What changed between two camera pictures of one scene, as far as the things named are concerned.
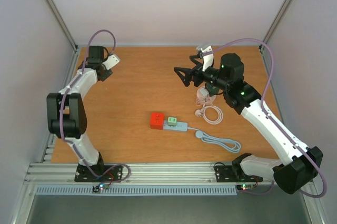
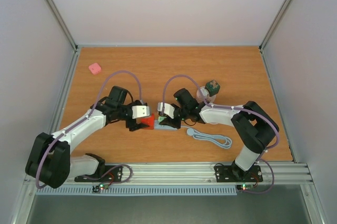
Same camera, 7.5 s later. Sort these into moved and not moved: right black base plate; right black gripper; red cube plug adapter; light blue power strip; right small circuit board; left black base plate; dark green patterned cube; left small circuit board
Moved: right black gripper; light blue power strip; red cube plug adapter
Not moved: right small circuit board; left small circuit board; right black base plate; dark green patterned cube; left black base plate
